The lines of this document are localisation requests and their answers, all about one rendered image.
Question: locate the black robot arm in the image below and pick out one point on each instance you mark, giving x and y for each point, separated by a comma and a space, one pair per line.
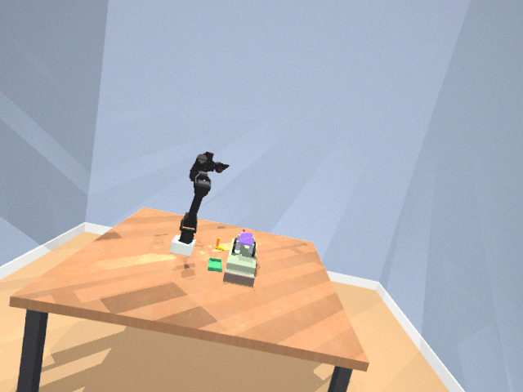
202, 184

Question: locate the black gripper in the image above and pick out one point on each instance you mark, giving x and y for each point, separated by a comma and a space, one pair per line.
218, 166

